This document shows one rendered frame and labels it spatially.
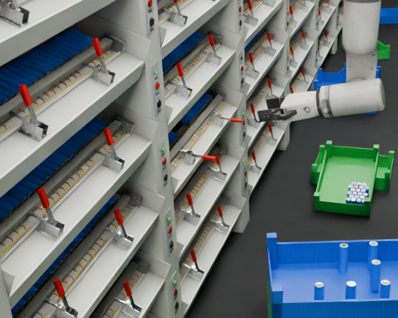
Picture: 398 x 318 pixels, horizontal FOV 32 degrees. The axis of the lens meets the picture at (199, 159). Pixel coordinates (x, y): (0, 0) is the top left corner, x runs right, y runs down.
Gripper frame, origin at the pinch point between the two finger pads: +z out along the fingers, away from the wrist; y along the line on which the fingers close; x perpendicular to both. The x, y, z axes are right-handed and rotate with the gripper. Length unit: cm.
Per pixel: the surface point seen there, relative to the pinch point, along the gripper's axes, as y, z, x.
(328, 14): 221, 24, -27
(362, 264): -50, -29, -19
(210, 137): 4.8, 20.2, -8.0
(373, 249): -52, -33, -14
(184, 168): -16.8, 20.6, -7.7
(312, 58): 170, 26, -36
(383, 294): -65, -35, -16
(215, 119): 13.3, 21.0, -5.7
